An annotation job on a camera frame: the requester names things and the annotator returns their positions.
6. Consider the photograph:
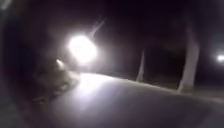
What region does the thin pale tree trunk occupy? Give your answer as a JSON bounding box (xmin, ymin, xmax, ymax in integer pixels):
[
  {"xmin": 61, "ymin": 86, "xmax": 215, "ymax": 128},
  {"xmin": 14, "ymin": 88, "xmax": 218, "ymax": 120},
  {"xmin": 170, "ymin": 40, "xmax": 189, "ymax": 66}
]
[{"xmin": 135, "ymin": 49, "xmax": 147, "ymax": 83}]

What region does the street lamp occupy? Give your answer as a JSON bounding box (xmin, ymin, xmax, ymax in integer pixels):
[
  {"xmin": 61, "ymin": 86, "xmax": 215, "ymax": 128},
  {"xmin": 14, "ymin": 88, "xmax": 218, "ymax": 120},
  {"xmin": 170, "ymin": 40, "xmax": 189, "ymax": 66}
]
[
  {"xmin": 67, "ymin": 34, "xmax": 99, "ymax": 65},
  {"xmin": 215, "ymin": 53, "xmax": 224, "ymax": 64}
]

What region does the grey asphalt path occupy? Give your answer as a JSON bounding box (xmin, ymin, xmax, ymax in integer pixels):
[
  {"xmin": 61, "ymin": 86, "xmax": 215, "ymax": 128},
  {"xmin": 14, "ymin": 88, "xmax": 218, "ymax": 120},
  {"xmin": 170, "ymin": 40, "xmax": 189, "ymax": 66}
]
[{"xmin": 18, "ymin": 72, "xmax": 224, "ymax": 128}]

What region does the leaf-strewn grass verge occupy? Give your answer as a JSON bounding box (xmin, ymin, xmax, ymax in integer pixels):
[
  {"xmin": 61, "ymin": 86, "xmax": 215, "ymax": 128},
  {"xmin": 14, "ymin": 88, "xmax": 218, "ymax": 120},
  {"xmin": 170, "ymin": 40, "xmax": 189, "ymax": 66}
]
[{"xmin": 0, "ymin": 64, "xmax": 82, "ymax": 128}]

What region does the thick pale tree trunk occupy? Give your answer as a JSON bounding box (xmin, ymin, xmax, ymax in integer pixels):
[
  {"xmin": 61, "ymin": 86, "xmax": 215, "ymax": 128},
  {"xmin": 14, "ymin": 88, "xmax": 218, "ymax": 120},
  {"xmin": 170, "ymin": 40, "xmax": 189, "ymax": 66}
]
[{"xmin": 177, "ymin": 28, "xmax": 201, "ymax": 94}]

